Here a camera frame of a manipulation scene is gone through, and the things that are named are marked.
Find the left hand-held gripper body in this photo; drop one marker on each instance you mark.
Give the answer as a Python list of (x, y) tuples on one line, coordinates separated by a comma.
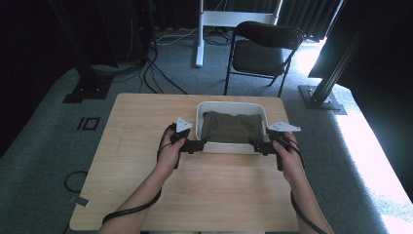
[(181, 136)]

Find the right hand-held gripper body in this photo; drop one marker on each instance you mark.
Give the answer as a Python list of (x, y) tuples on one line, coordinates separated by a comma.
[(278, 139)]

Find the dark curtain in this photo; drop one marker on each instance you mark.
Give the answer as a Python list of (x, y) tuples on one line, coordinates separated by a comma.
[(308, 13)]

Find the person's right hand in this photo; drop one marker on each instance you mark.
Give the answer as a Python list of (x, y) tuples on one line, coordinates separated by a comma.
[(290, 159)]

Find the person's left hand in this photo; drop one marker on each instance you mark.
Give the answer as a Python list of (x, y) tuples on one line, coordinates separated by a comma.
[(168, 156)]

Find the black metal stand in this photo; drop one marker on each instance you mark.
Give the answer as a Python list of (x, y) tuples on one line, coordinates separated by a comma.
[(87, 74), (328, 87)]

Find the olive green cloth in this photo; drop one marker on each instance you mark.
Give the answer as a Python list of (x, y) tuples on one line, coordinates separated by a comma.
[(232, 127)]

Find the white desk frame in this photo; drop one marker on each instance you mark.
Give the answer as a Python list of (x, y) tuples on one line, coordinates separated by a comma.
[(211, 19)]

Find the grey tape piece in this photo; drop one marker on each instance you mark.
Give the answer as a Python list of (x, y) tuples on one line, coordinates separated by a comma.
[(81, 201)]

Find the black folding chair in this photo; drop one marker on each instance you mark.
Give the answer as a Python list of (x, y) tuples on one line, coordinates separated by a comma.
[(259, 55)]

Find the white plastic bin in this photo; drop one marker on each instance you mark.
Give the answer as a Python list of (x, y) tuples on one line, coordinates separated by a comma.
[(227, 148)]

